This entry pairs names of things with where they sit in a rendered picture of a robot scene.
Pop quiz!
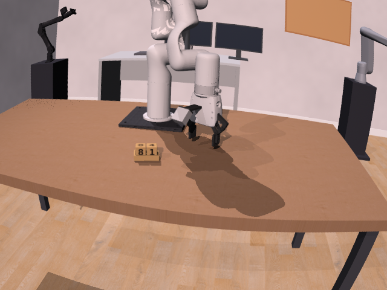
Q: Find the tan wooden calendar cube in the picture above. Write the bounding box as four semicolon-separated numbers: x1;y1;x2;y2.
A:
146;143;157;155
135;143;146;155

